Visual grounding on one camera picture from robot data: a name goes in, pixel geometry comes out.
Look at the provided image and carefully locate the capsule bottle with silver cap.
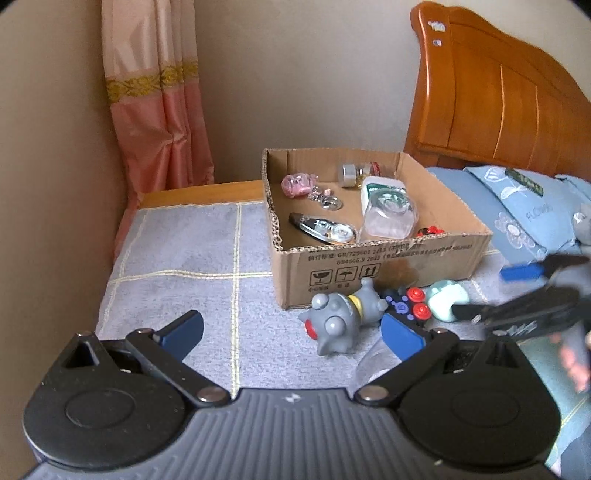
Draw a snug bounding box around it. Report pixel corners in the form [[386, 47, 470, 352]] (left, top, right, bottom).
[[341, 161, 382, 189]]

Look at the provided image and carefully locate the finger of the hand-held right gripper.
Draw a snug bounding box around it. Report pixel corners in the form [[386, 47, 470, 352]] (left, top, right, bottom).
[[450, 287, 583, 325], [501, 253, 591, 282]]

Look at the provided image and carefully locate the correction tape dispenser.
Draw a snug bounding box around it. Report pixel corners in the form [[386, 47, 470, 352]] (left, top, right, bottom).
[[288, 212, 361, 244]]

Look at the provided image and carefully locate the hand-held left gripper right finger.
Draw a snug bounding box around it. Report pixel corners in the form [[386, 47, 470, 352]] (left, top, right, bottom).
[[353, 314, 539, 408]]

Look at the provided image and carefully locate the wooden bed headboard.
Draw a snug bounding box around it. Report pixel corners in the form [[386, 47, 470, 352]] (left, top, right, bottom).
[[403, 0, 591, 178]]

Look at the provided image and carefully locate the dark blue red-button toy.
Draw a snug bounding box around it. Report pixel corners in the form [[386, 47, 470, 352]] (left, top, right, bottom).
[[381, 286, 432, 330]]

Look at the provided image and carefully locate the clear plastic container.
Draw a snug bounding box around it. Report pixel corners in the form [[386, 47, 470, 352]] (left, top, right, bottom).
[[360, 191, 419, 241]]

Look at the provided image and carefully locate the checked grey and teal blanket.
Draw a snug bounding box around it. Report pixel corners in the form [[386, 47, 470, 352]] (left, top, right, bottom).
[[95, 200, 591, 462]]

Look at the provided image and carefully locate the wooden bedside table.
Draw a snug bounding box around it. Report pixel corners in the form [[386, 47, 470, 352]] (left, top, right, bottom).
[[139, 180, 266, 208]]

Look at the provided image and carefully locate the cardboard box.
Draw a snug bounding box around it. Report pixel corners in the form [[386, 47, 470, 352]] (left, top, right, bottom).
[[262, 148, 494, 310]]

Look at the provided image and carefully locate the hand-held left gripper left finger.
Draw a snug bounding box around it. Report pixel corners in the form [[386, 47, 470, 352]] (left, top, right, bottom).
[[41, 310, 232, 409]]

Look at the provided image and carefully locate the white bottle with green label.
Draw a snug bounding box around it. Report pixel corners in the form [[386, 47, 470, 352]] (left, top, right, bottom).
[[360, 176, 409, 213]]

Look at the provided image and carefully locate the person's right hand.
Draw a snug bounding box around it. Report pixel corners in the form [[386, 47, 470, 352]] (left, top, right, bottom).
[[556, 330, 591, 394]]

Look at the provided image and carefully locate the mint green toy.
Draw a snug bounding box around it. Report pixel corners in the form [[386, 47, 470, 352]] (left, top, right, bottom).
[[424, 279, 472, 323]]

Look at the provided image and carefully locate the grey spiky toy figure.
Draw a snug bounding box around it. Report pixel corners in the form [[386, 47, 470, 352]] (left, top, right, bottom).
[[298, 277, 389, 357]]

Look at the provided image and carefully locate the pink keychain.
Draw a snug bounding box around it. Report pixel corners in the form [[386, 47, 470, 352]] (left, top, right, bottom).
[[281, 173, 345, 210]]

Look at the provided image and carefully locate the pink and cream curtain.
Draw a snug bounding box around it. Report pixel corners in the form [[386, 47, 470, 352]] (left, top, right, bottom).
[[100, 0, 216, 217]]

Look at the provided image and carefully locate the blue floral pillow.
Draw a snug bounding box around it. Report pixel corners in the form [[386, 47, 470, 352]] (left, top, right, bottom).
[[425, 165, 591, 278], [464, 165, 591, 259]]

